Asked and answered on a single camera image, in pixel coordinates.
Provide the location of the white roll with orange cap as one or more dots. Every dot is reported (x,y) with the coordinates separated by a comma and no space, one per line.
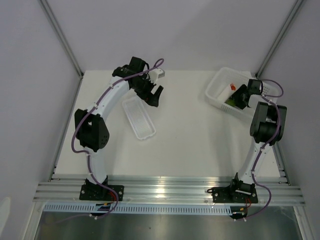
(227,92)

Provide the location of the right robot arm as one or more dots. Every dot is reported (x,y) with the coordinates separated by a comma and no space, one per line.
(266,129)

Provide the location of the right aluminium frame post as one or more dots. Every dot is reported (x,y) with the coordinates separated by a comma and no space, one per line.
(280,36)

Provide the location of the white slotted cutlery tray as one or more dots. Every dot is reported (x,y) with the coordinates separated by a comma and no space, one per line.
(138,118)

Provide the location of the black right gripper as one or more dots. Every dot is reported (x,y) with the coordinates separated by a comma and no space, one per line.
(235,97)

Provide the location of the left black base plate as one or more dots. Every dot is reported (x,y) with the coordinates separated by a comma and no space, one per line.
(98,193)

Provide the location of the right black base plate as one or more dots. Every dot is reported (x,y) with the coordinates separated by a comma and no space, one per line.
(225,195)

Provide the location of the aluminium mounting rail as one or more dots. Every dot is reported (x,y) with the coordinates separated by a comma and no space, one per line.
(167,190)

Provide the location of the aluminium frame post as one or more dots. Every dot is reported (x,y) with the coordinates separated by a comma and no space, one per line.
(280,36)
(56,27)

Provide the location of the green paper napkin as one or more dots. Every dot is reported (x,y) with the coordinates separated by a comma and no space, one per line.
(231,102)

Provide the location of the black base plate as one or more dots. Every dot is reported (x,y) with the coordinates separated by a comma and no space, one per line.
(98,193)
(225,195)

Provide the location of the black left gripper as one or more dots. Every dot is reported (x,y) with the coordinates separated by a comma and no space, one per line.
(153,99)

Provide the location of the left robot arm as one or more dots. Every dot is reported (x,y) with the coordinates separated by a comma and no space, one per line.
(91,133)

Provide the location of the large white perforated basket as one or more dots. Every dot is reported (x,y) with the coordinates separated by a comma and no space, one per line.
(226,76)

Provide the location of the white slotted cable duct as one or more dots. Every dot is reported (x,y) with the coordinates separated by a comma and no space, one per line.
(130,208)

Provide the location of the left aluminium frame post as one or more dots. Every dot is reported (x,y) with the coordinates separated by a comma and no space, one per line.
(56,27)

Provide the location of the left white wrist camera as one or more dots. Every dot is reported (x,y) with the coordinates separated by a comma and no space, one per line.
(156,74)

